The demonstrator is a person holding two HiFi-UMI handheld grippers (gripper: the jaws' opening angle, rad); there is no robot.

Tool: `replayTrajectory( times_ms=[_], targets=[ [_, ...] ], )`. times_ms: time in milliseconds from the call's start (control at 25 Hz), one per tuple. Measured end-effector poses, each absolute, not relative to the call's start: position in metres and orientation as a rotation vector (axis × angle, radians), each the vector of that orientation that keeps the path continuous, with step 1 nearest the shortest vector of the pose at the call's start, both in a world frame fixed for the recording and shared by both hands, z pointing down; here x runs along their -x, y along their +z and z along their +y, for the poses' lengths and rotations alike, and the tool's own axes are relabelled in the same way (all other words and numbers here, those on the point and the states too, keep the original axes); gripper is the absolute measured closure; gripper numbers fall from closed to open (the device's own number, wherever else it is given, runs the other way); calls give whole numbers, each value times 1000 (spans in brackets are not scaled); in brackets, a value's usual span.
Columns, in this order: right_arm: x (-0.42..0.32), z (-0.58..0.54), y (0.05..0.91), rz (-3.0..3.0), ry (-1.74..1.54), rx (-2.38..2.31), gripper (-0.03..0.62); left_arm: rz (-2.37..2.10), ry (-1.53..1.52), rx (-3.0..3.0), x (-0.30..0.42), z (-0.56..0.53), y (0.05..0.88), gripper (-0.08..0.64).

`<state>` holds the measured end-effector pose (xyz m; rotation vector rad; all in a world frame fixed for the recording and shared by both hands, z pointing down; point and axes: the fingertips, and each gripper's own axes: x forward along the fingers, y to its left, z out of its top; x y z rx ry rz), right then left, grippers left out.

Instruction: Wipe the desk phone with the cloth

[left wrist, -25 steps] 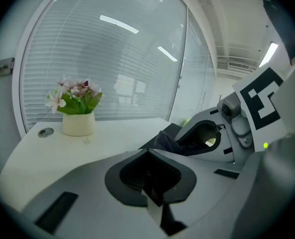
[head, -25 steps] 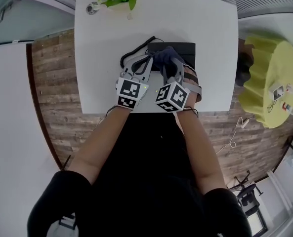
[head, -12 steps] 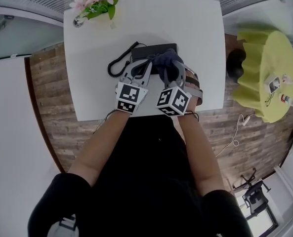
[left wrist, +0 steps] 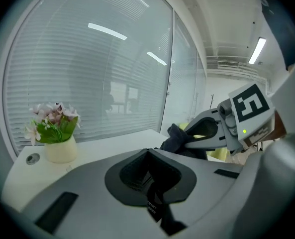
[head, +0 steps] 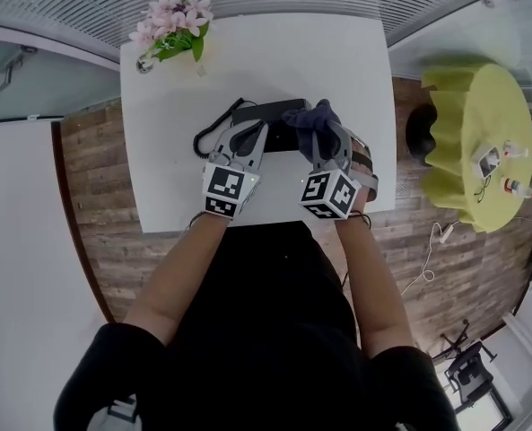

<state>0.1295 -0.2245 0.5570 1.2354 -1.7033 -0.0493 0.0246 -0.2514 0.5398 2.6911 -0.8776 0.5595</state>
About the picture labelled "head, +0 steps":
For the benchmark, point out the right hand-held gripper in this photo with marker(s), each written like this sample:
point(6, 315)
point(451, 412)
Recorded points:
point(328, 193)

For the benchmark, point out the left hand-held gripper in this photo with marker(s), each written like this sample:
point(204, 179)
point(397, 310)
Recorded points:
point(223, 184)

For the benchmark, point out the dark blue cloth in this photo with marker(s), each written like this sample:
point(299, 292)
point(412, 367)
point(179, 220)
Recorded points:
point(312, 119)

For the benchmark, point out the black desk telephone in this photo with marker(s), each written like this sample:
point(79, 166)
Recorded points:
point(265, 110)

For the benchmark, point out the person's left forearm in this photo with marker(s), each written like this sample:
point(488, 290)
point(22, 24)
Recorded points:
point(171, 276)

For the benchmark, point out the person's right forearm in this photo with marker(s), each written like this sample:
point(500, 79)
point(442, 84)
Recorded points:
point(373, 276)

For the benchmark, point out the person's right hand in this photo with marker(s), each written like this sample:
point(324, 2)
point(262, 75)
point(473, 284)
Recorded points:
point(364, 164)

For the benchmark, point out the black wrist band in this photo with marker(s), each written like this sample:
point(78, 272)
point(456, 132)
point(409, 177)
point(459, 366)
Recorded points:
point(368, 218)

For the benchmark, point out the small white tag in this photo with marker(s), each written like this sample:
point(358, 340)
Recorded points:
point(202, 70)

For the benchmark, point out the white square table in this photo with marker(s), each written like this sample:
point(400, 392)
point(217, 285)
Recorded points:
point(292, 52)

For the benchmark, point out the potted pink flowers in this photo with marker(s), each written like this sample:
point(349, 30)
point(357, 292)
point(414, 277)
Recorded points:
point(171, 20)

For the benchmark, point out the small white box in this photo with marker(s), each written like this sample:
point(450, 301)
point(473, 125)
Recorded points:
point(485, 162)

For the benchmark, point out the black-rimmed glasses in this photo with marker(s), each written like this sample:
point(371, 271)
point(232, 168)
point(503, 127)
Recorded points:
point(483, 191)

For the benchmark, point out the round table yellow-green tablecloth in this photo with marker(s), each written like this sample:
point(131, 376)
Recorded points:
point(494, 106)

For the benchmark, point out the person's black shirt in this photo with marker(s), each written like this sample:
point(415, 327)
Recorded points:
point(256, 321)

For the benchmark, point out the small white red-label bottle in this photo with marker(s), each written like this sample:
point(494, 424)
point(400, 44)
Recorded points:
point(514, 149)

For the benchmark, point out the clear bottle red cap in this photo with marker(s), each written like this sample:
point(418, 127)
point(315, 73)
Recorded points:
point(517, 188)

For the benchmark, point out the black office chair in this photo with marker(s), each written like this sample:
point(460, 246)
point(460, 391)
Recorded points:
point(472, 371)

